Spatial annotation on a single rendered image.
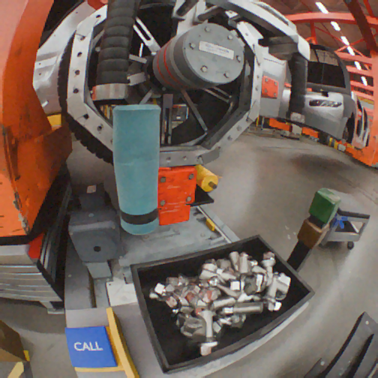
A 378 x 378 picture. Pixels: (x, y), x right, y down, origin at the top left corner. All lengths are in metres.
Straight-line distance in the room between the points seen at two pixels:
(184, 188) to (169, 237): 0.32
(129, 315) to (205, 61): 0.44
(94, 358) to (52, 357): 0.61
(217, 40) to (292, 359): 1.03
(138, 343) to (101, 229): 0.39
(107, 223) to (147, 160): 0.32
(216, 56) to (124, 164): 0.25
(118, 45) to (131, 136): 0.16
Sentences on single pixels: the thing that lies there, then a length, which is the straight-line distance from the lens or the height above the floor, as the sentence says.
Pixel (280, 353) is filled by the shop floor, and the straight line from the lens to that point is 0.86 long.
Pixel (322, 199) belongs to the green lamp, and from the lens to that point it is 0.28.
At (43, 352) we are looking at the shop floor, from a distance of 0.91.
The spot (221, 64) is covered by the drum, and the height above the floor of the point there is 0.83.
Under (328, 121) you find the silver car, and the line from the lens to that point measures 2.90.
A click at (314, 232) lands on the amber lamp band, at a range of 0.29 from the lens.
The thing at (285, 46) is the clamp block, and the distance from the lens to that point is 0.43.
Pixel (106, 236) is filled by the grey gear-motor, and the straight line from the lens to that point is 0.58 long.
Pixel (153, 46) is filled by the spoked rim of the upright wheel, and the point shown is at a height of 0.93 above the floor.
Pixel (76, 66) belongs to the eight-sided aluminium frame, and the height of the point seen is 0.84.
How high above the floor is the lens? 0.74
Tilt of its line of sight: 27 degrees down
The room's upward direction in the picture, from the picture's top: 5 degrees clockwise
